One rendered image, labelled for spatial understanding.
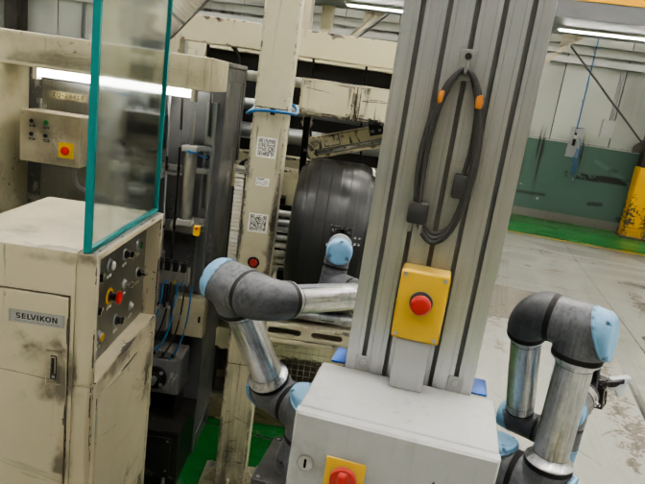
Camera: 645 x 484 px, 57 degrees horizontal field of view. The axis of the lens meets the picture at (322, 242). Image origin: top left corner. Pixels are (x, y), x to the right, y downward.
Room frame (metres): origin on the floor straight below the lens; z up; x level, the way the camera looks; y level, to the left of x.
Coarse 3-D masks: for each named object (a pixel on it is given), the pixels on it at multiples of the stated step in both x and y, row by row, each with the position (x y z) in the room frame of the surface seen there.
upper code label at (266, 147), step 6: (258, 138) 2.24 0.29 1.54; (264, 138) 2.24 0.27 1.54; (270, 138) 2.24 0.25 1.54; (258, 144) 2.24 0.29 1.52; (264, 144) 2.24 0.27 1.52; (270, 144) 2.24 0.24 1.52; (276, 144) 2.24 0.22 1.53; (258, 150) 2.24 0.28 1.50; (264, 150) 2.24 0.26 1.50; (270, 150) 2.24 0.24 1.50; (258, 156) 2.24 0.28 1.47; (264, 156) 2.24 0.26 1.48; (270, 156) 2.24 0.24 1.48
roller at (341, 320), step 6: (324, 312) 2.17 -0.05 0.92; (330, 312) 2.18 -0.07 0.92; (300, 318) 2.16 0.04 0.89; (306, 318) 2.16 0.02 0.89; (312, 318) 2.16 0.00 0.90; (318, 318) 2.16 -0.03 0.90; (324, 318) 2.16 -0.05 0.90; (330, 318) 2.16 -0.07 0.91; (336, 318) 2.16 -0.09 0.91; (342, 318) 2.16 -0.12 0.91; (348, 318) 2.16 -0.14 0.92; (336, 324) 2.16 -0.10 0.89; (342, 324) 2.16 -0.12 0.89; (348, 324) 2.16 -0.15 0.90
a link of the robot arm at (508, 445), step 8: (504, 432) 1.42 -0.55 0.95; (504, 440) 1.38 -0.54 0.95; (512, 440) 1.38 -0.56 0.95; (504, 448) 1.34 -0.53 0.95; (512, 448) 1.34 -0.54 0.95; (504, 456) 1.34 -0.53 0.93; (512, 456) 1.34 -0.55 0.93; (504, 464) 1.33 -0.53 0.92; (512, 464) 1.32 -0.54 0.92; (504, 472) 1.31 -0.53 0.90; (512, 472) 1.31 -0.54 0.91; (496, 480) 1.32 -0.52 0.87; (504, 480) 1.31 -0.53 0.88
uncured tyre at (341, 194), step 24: (312, 168) 2.21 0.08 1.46; (336, 168) 2.22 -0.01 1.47; (360, 168) 2.25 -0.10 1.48; (312, 192) 2.10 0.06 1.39; (336, 192) 2.11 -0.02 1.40; (360, 192) 2.12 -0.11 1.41; (312, 216) 2.05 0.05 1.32; (336, 216) 2.05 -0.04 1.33; (360, 216) 2.06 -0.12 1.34; (288, 240) 2.06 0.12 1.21; (312, 240) 2.02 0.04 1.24; (288, 264) 2.06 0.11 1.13; (312, 264) 2.02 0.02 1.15; (360, 264) 2.03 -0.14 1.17; (336, 312) 2.17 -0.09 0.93
